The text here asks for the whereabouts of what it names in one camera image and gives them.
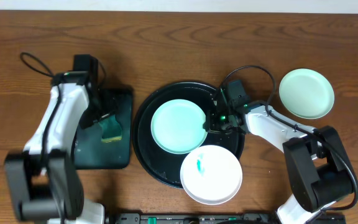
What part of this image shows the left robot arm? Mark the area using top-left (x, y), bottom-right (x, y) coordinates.
top-left (4, 71), bottom-right (122, 222)

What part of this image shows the black rectangular sponge tray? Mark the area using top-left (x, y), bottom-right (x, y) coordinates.
top-left (72, 89), bottom-right (133, 169)

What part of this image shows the white plate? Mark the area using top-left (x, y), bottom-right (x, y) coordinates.
top-left (180, 145), bottom-right (242, 205)

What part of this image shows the green scrubbing sponge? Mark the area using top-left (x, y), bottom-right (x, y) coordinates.
top-left (99, 114), bottom-right (122, 143)

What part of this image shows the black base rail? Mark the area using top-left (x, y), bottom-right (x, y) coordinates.
top-left (106, 212), bottom-right (347, 224)

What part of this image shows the mint green plate back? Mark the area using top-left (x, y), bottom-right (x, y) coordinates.
top-left (150, 99), bottom-right (207, 154)

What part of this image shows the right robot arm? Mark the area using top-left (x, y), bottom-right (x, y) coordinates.
top-left (204, 87), bottom-right (358, 223)

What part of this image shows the mint green plate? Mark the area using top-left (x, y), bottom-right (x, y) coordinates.
top-left (150, 99), bottom-right (207, 154)
top-left (279, 68), bottom-right (335, 119)

